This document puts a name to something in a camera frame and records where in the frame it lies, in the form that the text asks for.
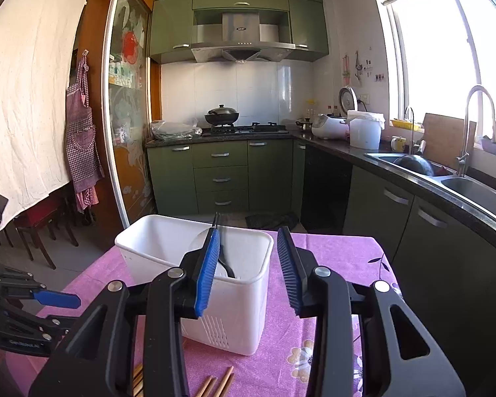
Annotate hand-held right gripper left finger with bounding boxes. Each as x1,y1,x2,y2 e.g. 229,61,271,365
28,227,222,397

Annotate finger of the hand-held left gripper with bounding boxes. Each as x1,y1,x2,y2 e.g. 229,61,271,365
0,262,82,310
0,297,78,340

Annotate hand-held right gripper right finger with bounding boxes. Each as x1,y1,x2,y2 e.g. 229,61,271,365
276,227,467,397

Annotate white plastic utensil holder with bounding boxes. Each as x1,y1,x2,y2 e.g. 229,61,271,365
114,214,274,356

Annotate dark red wooden stool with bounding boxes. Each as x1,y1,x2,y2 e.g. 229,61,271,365
14,196,79,269

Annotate purple floral tablecloth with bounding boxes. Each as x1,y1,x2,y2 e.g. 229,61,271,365
4,232,402,397

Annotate green base cabinets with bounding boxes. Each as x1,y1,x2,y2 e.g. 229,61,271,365
146,137,496,365

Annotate checkered apron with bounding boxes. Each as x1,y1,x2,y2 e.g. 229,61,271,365
65,50,105,212

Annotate white hanging sheet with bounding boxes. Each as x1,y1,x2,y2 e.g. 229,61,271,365
0,0,89,232

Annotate black stone countertop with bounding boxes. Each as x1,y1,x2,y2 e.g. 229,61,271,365
145,126,496,257

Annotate black gas stove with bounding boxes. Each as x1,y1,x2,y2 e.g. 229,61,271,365
202,122,290,136

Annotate plastic bag of greens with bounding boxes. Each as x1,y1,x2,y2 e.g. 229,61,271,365
150,119,199,140

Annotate white rice cooker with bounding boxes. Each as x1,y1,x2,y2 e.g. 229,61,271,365
312,87,358,140

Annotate black wok with lid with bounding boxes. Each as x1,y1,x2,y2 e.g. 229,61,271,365
204,105,240,127

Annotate white plastic bucket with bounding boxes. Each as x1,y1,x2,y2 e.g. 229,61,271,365
347,110,386,150

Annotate frosted glass sliding door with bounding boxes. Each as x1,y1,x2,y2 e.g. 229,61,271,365
103,0,158,228

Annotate small steel faucet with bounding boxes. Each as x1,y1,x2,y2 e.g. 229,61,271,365
404,107,426,155

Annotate stainless steel sink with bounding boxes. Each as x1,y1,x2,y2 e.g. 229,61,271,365
364,152,496,232

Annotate wooden cutting board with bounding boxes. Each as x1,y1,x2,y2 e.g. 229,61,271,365
422,113,477,170

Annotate tall steel faucet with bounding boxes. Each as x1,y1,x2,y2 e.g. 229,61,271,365
457,85,496,176

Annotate steel range hood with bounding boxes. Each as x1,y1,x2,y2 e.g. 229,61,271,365
190,12,296,65

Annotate kitchen window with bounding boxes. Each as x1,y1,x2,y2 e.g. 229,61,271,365
370,0,496,162

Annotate hanging wall tools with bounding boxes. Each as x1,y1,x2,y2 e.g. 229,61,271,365
341,52,387,87

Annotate green wall cabinets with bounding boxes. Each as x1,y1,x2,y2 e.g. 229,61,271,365
149,0,330,65

